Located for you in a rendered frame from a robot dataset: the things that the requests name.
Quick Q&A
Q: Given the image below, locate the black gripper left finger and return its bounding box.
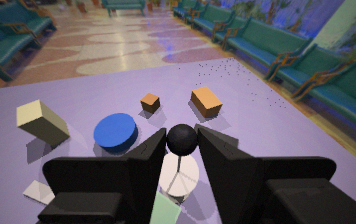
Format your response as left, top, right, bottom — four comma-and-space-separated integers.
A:
42, 128, 167, 224

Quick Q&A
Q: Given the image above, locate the orange rectangular block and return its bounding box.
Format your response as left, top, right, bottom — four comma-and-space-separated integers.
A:
191, 86, 223, 118

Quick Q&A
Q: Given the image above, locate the small orange-brown cube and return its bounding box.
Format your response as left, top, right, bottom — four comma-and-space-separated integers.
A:
140, 93, 160, 114

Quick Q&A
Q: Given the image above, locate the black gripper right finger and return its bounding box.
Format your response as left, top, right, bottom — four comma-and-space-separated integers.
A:
197, 128, 337, 224

